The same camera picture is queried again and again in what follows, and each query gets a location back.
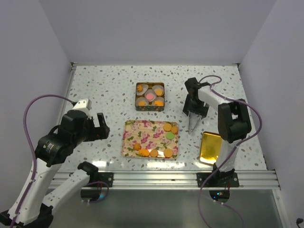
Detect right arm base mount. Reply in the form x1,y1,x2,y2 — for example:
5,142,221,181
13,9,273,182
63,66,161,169
196,171,240,188

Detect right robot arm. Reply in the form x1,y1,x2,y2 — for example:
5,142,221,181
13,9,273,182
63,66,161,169
183,77,252,187

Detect plain round orange cookie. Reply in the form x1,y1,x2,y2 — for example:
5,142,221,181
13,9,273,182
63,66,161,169
150,149,159,158

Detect white paper cup top-right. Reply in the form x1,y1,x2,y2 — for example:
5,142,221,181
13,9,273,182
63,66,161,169
152,85,164,97

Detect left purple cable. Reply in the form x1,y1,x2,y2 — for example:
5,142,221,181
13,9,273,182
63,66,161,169
8,94,76,228

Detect swirl butter cookie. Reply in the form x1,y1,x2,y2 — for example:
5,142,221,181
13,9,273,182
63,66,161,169
133,142,142,151
136,85,143,93

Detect floral serving tray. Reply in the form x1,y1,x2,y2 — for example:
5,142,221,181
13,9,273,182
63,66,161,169
121,120,179,160

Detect orange leaf cookie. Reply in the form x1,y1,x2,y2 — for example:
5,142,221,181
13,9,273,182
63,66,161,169
138,100,146,106

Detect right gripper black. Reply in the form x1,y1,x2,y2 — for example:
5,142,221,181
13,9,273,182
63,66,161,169
183,94,209,119

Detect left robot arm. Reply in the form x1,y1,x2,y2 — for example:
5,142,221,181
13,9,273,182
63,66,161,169
0,110,110,228

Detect round dotted orange cookie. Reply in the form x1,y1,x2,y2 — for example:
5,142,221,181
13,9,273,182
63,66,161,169
155,89,163,96

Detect green sandwich cookie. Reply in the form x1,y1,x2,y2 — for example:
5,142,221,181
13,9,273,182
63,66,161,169
166,132,175,140

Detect gold tin lid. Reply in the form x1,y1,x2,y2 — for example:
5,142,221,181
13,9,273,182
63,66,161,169
199,132,222,164

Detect metal tongs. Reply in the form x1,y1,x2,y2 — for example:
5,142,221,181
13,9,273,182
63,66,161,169
188,112,201,134

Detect round orange cookie top-right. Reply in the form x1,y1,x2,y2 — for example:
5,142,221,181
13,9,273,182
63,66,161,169
163,123,172,132

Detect floral cookie tin box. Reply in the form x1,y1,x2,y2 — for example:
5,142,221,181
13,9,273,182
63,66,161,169
135,82,165,112

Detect dotted round cookie bottom-right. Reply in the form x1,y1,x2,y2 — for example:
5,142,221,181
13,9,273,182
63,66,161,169
163,148,173,158

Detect white paper cup bottom-right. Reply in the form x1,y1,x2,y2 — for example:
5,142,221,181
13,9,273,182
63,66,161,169
152,97,165,107

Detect white paper cup centre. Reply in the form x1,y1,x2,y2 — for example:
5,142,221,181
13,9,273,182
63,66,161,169
144,89,157,102

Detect white paper cup top-left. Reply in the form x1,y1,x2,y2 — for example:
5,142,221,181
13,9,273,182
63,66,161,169
136,84,149,96

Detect aluminium frame rail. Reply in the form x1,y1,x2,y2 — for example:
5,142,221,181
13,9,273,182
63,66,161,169
30,169,281,190

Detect white paper cup bottom-left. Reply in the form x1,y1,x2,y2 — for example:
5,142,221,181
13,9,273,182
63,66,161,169
135,97,149,107

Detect pink sandwich cookie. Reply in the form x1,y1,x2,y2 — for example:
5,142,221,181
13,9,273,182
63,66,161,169
146,93,154,101

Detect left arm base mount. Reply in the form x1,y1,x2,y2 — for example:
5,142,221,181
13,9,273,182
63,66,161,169
89,172,114,188

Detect scalloped orange cookie right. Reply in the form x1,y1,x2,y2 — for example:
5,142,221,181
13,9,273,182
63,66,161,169
171,126,179,134

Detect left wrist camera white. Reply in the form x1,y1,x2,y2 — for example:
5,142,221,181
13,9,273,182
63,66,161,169
72,98,92,116

